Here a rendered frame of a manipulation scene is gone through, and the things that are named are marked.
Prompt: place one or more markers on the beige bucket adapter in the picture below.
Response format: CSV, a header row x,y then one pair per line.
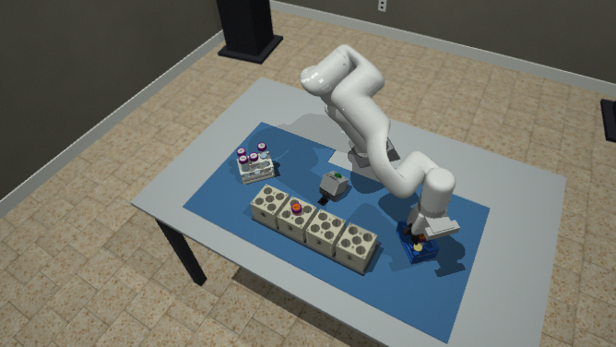
x,y
268,204
324,231
355,239
295,226

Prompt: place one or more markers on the blue tube rack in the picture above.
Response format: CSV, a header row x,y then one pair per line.
x,y
413,255

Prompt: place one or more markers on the white tube rack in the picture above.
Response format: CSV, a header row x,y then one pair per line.
x,y
267,170

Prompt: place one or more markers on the blue bench mat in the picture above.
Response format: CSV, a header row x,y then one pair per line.
x,y
425,295

